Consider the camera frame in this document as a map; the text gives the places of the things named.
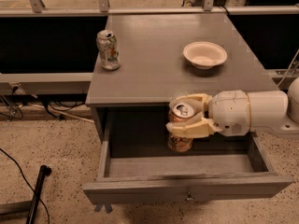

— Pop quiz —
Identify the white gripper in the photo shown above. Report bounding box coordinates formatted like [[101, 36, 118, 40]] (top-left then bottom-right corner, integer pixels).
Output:
[[166, 91, 250, 138]]

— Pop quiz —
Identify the orange soda can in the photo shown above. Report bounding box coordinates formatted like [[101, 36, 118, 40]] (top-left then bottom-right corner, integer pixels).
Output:
[[168, 102, 195, 152]]

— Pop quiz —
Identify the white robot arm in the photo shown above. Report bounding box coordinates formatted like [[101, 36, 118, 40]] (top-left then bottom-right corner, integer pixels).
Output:
[[166, 78, 299, 138]]

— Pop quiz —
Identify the open grey top drawer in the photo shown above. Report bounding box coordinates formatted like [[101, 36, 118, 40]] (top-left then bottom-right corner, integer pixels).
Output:
[[83, 106, 294, 205]]

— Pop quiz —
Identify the white green soda can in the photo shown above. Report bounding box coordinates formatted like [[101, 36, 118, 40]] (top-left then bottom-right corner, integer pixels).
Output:
[[96, 30, 121, 71]]

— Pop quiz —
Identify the white paper bowl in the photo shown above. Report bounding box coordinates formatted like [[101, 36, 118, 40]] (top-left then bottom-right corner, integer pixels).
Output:
[[183, 41, 228, 70]]

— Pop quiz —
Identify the grey wooden cabinet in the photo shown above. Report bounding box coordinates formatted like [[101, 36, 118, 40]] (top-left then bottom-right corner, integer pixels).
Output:
[[85, 13, 287, 142]]

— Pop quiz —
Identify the black metal stand leg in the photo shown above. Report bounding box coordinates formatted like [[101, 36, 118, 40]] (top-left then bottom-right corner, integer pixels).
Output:
[[0, 164, 52, 224]]

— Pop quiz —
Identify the grey metal railing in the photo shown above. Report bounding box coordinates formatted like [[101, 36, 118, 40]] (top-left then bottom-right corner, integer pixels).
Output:
[[0, 0, 299, 17]]

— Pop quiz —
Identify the cable bundle under rail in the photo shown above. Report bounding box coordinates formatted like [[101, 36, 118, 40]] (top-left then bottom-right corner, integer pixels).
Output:
[[0, 82, 94, 124]]

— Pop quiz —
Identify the black floor cable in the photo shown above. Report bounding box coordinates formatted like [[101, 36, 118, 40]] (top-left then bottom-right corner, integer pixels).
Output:
[[0, 147, 51, 224]]

